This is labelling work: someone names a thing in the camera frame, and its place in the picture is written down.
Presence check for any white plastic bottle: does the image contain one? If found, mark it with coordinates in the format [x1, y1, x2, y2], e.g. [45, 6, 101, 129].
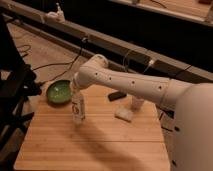
[70, 81, 85, 125]

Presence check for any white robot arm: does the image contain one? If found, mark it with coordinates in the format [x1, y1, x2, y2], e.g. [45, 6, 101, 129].
[73, 54, 213, 171]

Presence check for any black tripod stand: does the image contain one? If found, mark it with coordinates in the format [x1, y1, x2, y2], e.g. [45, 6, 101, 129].
[0, 13, 42, 151]

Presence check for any black rectangular block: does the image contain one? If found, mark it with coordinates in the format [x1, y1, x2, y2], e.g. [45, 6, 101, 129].
[108, 91, 126, 101]

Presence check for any pale sponge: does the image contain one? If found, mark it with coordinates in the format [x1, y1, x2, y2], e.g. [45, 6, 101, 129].
[115, 106, 133, 122]

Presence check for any green bowl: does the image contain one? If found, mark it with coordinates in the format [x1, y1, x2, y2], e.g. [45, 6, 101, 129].
[46, 80, 72, 105]

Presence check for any grey metal rail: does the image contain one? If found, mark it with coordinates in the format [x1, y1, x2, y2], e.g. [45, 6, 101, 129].
[0, 0, 213, 83]

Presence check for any black cable on floor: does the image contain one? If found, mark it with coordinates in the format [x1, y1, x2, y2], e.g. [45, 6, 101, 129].
[16, 36, 89, 84]

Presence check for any white cable at rail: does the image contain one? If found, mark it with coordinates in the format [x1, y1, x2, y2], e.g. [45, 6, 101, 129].
[121, 49, 156, 76]

